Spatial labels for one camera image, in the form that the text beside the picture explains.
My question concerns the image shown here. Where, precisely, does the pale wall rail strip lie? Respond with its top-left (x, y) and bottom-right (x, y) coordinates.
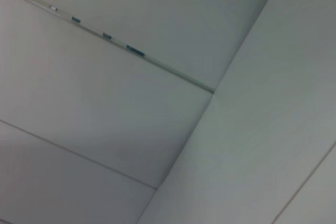
top-left (0, 0), bottom-right (215, 94)

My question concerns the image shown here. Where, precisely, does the long dark object on rail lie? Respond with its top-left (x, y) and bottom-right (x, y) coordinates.
top-left (126, 45), bottom-right (146, 57)

